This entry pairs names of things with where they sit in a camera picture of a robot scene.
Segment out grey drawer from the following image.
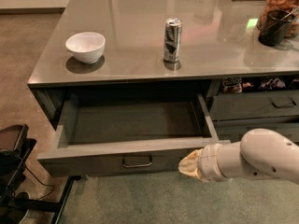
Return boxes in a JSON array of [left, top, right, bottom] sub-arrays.
[[37, 94, 219, 176], [216, 123, 299, 143], [209, 91, 299, 121]]

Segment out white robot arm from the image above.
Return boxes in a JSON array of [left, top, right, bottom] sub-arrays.
[[178, 129, 299, 184]]

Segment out snack bags in drawer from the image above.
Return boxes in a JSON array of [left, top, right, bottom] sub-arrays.
[[221, 75, 299, 93]]

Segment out silver black drink can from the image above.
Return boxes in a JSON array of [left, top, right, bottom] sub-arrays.
[[164, 18, 183, 63]]

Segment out white ceramic bowl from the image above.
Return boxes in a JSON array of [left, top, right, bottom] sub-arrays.
[[65, 32, 106, 63]]

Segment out black mesh cup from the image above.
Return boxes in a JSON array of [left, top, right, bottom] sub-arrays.
[[258, 10, 294, 47]]

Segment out glass jar of nuts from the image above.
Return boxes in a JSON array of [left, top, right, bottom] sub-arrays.
[[257, 0, 299, 38]]

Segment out grey cabinet counter frame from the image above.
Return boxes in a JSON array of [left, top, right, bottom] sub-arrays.
[[28, 0, 299, 121]]

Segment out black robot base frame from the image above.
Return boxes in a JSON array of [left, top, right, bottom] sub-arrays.
[[0, 124, 80, 224]]

